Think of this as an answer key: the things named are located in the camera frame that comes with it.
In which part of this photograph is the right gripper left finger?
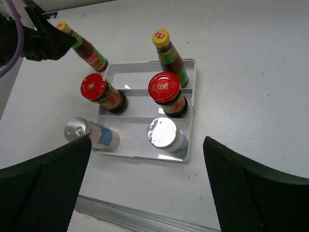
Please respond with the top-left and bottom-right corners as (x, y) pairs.
(0, 135), (92, 232)

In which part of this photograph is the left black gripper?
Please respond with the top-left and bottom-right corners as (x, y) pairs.
(22, 6), (77, 61)

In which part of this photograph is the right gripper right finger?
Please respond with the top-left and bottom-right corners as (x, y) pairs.
(203, 136), (309, 232)

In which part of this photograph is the tall sauce bottle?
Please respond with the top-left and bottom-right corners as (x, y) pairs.
(56, 21), (108, 72)
(152, 29), (189, 88)

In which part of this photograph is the red-lid sauce jar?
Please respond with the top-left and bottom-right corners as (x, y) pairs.
(80, 73), (128, 114)
(148, 72), (188, 118)

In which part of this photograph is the white silver-cap shaker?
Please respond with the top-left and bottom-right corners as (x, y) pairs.
(147, 117), (188, 156)
(64, 117), (120, 151)

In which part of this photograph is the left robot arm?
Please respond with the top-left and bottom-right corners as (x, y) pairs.
(0, 0), (77, 67)

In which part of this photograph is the left black corner label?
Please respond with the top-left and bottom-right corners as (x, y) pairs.
(42, 12), (58, 20)

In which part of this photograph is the white divided organizer tray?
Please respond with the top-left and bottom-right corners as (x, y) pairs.
(93, 58), (198, 163)

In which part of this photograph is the aluminium frame rail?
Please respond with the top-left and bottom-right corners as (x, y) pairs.
(75, 195), (217, 232)

